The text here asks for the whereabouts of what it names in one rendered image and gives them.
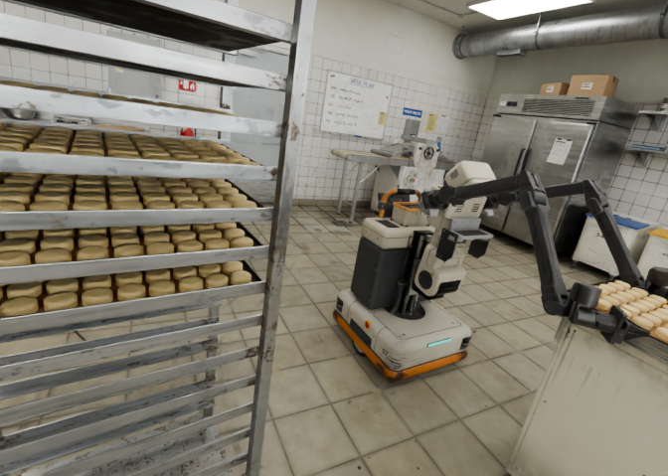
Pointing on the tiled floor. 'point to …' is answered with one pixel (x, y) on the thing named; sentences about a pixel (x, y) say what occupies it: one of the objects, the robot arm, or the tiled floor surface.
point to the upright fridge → (569, 120)
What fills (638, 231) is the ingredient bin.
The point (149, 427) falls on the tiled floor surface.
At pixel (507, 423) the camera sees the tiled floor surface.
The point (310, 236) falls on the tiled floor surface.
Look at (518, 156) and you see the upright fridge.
